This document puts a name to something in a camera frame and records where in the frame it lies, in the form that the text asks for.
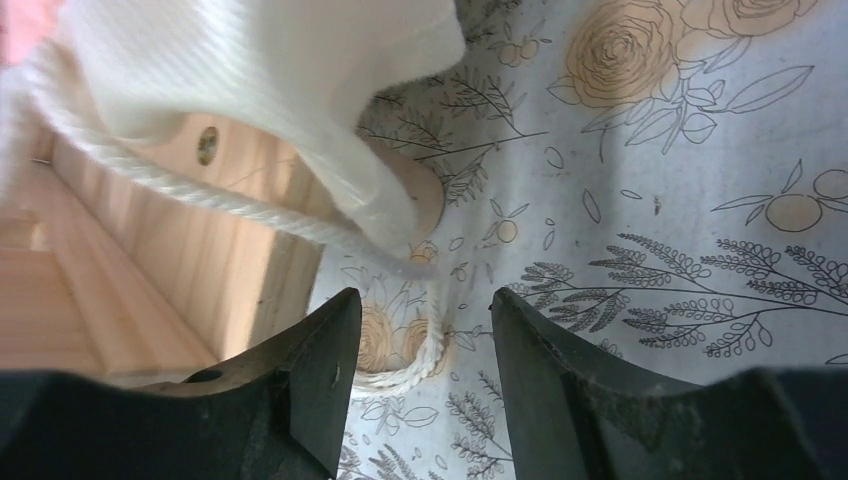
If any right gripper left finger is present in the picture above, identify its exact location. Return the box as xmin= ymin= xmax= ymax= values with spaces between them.
xmin=1 ymin=288 xmax=361 ymax=479

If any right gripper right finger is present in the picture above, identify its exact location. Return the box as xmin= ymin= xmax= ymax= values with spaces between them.
xmin=491 ymin=288 xmax=847 ymax=479

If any wooden pet bed frame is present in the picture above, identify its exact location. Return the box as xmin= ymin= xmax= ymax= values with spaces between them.
xmin=0 ymin=112 xmax=445 ymax=386

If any pink patterned bed cushion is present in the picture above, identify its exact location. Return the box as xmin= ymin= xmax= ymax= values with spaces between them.
xmin=0 ymin=0 xmax=468 ymax=396

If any floral table mat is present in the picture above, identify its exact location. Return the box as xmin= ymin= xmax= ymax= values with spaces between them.
xmin=338 ymin=1 xmax=847 ymax=479

